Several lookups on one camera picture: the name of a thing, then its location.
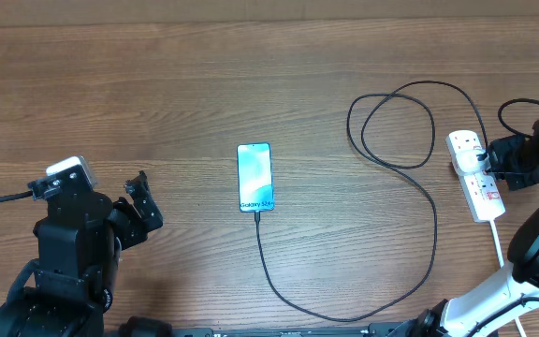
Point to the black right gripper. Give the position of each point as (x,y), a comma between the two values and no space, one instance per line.
(496,151)

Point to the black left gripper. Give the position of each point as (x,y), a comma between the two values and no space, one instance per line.
(136,229)

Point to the Samsung Galaxy smartphone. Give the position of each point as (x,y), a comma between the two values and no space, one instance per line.
(256,192)

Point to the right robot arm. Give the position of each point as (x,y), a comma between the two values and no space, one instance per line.
(513,290)

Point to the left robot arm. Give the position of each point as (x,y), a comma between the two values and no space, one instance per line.
(66,290)

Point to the white charger plug adapter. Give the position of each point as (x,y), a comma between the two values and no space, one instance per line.
(469,162)

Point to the white power strip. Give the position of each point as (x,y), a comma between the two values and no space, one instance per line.
(480,190)

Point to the cardboard backdrop panel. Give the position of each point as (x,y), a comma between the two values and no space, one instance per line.
(25,13)

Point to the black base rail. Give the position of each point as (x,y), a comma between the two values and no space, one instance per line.
(372,330)

